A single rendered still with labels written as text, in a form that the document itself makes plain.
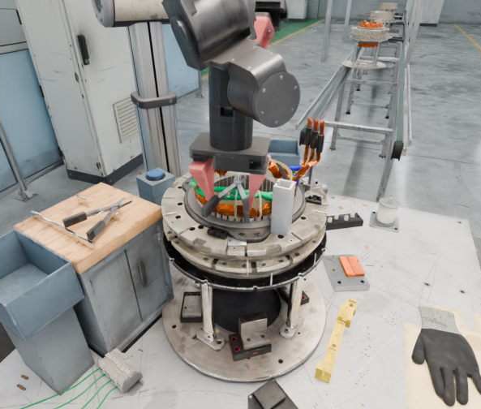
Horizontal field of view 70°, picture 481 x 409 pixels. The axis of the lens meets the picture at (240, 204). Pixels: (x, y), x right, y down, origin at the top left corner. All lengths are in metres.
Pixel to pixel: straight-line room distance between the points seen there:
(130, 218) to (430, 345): 0.68
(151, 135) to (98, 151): 1.92
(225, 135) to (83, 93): 2.40
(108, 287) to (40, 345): 0.14
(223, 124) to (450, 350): 0.68
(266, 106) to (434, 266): 0.84
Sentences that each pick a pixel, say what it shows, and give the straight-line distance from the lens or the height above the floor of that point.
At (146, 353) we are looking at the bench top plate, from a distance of 0.83.
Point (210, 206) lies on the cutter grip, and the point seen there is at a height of 1.18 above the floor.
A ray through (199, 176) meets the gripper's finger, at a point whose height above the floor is 1.23.
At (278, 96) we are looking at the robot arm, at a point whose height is 1.35.
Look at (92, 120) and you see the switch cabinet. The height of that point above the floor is 0.57.
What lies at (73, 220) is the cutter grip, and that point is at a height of 1.09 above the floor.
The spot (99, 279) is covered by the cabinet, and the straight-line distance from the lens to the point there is 0.69.
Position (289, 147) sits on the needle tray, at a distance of 1.02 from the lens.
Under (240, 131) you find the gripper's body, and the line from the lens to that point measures 0.44.
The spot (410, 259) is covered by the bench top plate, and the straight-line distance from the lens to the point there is 1.11.
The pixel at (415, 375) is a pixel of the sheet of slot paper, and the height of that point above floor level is 0.78.
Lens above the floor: 1.45
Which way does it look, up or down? 33 degrees down
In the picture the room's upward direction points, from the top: straight up
